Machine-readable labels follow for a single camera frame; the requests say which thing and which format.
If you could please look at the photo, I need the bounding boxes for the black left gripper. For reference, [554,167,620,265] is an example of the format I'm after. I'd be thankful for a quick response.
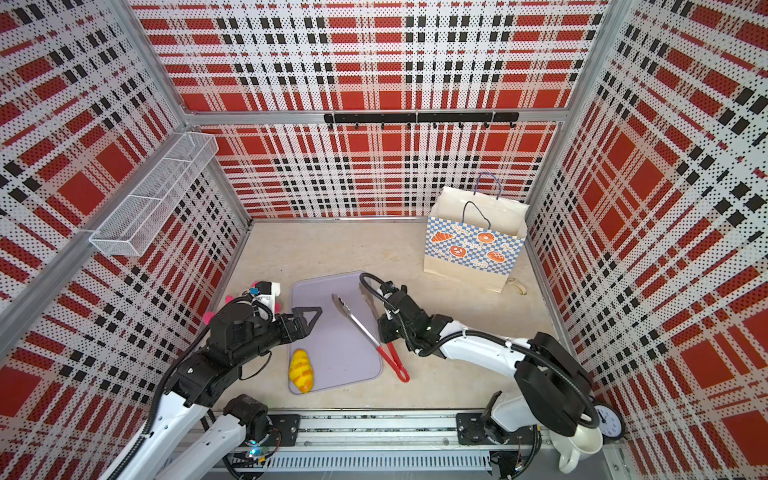
[234,307,324,366]

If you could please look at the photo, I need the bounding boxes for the steel tongs red handle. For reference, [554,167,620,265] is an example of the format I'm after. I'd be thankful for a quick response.
[331,294,410,383]

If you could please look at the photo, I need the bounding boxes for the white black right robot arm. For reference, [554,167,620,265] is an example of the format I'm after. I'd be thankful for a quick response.
[359,272,600,444]

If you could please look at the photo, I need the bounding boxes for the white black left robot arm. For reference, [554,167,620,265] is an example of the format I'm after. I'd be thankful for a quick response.
[102,294,323,479]

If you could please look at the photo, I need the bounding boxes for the yellow orange striped bread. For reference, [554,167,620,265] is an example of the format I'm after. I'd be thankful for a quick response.
[289,349,314,394]

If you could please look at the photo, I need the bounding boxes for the blue checkered paper bag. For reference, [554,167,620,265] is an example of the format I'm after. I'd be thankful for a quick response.
[423,172,528,293]

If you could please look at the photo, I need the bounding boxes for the lavender plastic tray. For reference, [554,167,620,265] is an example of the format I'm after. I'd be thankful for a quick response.
[288,271,383,394]

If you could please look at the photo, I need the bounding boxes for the pink striped plush toy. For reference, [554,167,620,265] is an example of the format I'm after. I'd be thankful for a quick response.
[203,281,260,327]

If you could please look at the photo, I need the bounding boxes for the white ceramic mug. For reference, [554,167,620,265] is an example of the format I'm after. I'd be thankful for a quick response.
[550,425,603,474]

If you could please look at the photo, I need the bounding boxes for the small black analog clock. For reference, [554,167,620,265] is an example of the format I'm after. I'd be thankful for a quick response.
[594,401,626,443]

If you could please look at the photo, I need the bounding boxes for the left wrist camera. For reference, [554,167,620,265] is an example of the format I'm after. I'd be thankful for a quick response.
[249,281,281,316]

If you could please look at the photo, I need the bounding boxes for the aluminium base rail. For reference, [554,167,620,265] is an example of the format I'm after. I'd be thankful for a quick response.
[207,409,565,479]

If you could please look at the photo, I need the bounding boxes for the white wire mesh basket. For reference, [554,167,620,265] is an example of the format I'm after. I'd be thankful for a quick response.
[89,132,218,257]

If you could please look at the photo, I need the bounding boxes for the black wall hook rail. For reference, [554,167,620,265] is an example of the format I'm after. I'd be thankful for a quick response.
[323,112,520,128]

